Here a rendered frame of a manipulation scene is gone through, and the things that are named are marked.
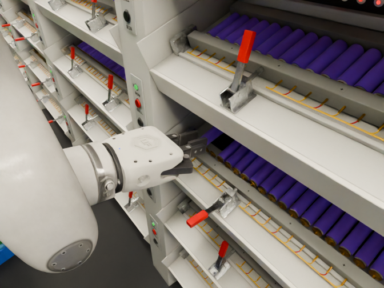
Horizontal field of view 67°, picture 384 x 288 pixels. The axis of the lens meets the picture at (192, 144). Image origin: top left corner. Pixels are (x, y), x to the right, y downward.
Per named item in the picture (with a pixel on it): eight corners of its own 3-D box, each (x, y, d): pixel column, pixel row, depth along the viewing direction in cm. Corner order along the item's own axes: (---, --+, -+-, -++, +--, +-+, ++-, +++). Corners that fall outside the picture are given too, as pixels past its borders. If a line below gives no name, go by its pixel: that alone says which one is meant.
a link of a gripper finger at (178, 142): (168, 139, 47) (199, 131, 51) (157, 131, 50) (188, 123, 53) (166, 155, 49) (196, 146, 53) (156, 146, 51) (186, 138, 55)
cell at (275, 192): (302, 177, 48) (276, 203, 47) (293, 171, 49) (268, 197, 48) (303, 171, 47) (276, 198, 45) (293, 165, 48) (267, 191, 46)
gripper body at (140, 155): (118, 168, 36) (189, 147, 42) (87, 131, 42) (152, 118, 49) (118, 212, 40) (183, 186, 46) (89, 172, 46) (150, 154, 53)
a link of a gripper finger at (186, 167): (189, 178, 41) (196, 157, 46) (138, 166, 42) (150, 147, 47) (188, 184, 42) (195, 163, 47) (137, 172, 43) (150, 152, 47)
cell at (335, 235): (363, 215, 42) (336, 248, 40) (351, 208, 43) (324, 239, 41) (365, 210, 40) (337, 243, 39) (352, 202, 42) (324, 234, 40)
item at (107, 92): (143, 152, 69) (115, 112, 59) (59, 72, 107) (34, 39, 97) (204, 102, 74) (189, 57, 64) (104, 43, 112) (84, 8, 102)
